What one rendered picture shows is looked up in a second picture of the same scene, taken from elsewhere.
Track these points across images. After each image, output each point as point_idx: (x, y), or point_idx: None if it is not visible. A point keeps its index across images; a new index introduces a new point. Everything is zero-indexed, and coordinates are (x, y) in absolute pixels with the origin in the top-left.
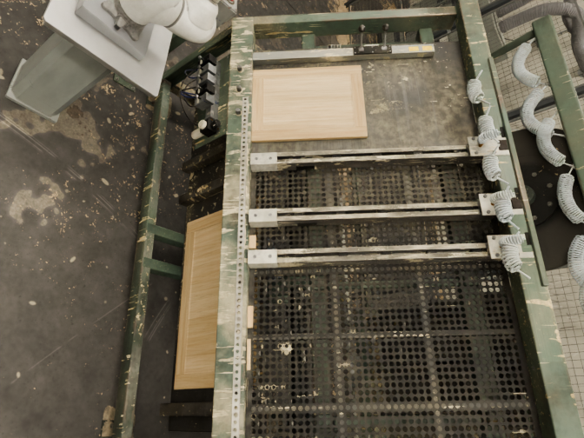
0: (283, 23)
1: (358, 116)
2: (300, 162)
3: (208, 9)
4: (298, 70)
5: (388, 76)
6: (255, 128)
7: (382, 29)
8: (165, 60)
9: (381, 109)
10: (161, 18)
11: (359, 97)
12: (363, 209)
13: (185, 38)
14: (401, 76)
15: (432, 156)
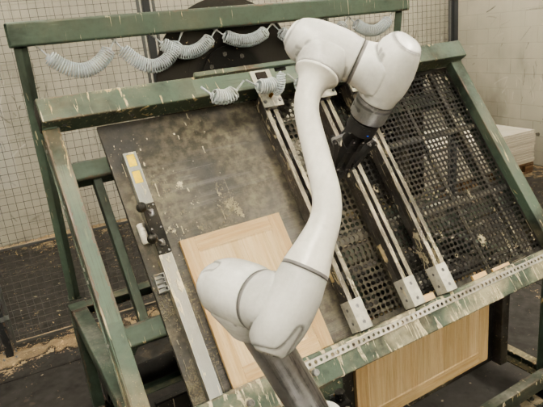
0: (139, 373)
1: (258, 227)
2: (348, 270)
3: (337, 404)
4: (214, 321)
5: (181, 204)
6: (317, 346)
7: (145, 210)
8: None
9: (233, 205)
10: None
11: (231, 232)
12: (368, 196)
13: None
14: (177, 189)
15: (290, 140)
